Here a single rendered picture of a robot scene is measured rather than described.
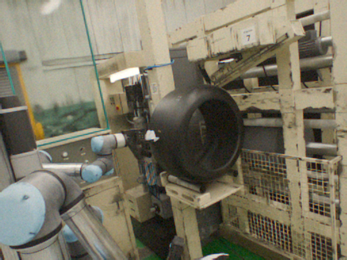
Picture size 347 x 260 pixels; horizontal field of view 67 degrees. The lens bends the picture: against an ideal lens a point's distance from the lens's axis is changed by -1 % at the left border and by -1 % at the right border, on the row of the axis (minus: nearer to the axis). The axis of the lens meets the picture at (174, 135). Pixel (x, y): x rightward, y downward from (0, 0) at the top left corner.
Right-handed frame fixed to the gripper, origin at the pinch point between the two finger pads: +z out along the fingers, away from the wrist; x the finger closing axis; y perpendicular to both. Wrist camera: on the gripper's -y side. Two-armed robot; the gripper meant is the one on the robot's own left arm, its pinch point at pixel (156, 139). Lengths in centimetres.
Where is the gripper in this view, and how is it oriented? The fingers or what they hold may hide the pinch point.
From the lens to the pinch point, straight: 145.4
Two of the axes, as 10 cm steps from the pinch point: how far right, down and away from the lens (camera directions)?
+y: -0.7, -9.9, -1.2
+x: -5.7, -0.6, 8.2
